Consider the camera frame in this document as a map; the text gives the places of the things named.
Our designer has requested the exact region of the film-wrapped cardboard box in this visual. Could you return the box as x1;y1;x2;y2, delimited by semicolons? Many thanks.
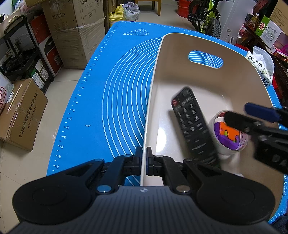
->
51;19;106;69

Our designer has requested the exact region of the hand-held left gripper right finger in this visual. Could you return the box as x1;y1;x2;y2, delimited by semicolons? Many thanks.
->
145;147;226;195

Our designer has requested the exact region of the black remote control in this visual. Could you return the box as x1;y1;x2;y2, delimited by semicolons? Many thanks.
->
171;87;221;169

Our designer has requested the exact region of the taped cardboard box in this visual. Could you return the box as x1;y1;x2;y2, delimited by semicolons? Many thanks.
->
0;78;49;152

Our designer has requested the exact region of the green and white carton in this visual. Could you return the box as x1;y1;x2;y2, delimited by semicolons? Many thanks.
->
255;16;286;49

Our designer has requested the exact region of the tissue pack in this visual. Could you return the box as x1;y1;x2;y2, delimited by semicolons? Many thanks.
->
246;46;275;88

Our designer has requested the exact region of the white chest freezer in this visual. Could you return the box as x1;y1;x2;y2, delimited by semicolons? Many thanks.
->
219;0;250;45

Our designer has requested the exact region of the dark wooden bench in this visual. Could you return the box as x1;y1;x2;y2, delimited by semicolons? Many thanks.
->
244;22;288;99

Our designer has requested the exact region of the red bucket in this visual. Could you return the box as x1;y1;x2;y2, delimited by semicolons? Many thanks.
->
178;0;192;17

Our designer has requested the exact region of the white plastic bag red print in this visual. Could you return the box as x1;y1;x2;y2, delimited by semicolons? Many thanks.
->
0;72;14;115

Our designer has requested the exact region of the large printed cardboard box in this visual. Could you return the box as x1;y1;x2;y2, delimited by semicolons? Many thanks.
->
42;0;105;28

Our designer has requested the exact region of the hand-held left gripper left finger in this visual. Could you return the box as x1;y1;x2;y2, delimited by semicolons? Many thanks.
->
61;146;143;195

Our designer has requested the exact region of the black utility cart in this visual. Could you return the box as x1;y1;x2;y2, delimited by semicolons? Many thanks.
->
0;15;54;94

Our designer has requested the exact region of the orange and purple toy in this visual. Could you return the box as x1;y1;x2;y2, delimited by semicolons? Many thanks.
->
214;121;241;150

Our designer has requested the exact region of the wooden chair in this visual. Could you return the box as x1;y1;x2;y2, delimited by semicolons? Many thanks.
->
145;0;161;16

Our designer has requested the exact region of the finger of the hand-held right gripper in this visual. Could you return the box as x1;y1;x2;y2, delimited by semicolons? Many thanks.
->
225;110;271;138
245;102;288;130

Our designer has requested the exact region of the tall brown cardboard box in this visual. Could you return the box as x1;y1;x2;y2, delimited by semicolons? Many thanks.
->
269;0;288;23

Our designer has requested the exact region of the blue silicone baking mat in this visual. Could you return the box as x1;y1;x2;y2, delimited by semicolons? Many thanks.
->
46;21;288;223

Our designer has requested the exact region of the red and white appliance box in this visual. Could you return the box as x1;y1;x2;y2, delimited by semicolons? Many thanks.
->
38;35;63;77

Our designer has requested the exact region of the green bicycle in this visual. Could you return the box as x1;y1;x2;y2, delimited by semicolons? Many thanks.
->
188;0;222;39

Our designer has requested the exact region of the white tape roll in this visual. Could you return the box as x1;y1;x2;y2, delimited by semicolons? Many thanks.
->
208;110;249;156

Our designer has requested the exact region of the beige plastic basket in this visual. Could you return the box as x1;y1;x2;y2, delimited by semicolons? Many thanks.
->
140;33;276;187

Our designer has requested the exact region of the amber bottle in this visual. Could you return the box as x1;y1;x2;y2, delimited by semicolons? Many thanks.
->
250;13;260;28

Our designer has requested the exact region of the grey plastic bag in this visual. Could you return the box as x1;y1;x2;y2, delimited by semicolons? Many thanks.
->
123;2;140;21

